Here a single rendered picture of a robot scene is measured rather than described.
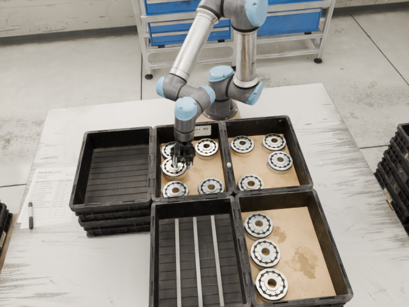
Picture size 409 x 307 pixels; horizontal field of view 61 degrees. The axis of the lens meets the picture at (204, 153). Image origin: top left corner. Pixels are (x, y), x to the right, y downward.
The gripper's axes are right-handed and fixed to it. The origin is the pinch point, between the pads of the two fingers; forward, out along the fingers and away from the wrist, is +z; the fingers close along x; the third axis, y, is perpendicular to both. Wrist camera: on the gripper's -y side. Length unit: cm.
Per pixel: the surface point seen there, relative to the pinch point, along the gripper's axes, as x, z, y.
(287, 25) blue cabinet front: 102, 36, -192
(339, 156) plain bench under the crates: 76, 9, -12
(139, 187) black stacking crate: -17.7, 6.4, 6.1
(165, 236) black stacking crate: -7.2, 5.1, 29.1
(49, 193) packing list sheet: -59, 24, -5
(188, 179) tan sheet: 2.5, 3.9, 4.3
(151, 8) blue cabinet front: -17, 24, -189
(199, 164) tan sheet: 7.6, 3.4, -3.4
